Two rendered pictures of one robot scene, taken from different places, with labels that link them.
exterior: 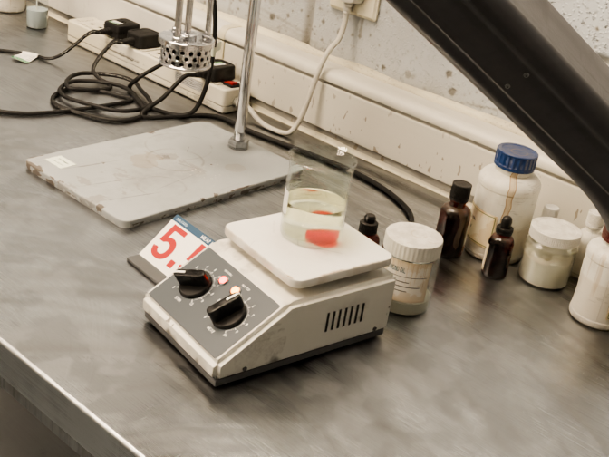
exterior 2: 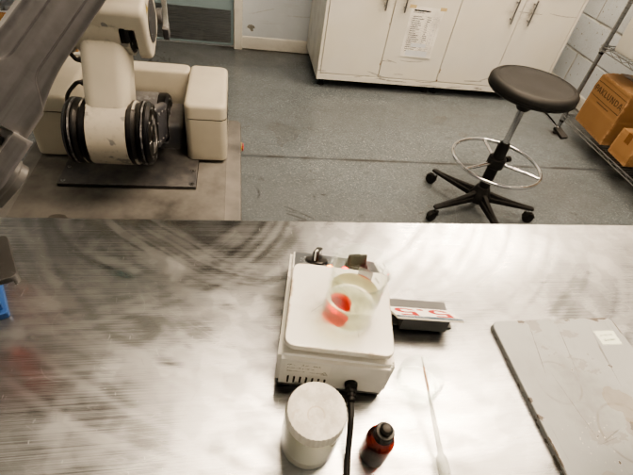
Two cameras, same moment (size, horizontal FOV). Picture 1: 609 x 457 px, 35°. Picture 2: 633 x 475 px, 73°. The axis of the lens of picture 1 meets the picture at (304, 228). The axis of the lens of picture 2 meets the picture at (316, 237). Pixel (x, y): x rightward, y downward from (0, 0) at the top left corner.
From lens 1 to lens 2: 0.99 m
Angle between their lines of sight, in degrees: 95
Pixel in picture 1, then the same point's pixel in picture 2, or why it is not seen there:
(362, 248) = (309, 329)
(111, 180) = (569, 352)
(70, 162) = (606, 342)
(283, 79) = not seen: outside the picture
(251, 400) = (272, 273)
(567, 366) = not seen: outside the picture
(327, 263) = (303, 293)
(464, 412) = (173, 363)
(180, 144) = not seen: outside the picture
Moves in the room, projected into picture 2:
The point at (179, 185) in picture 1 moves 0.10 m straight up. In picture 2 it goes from (561, 398) to (609, 355)
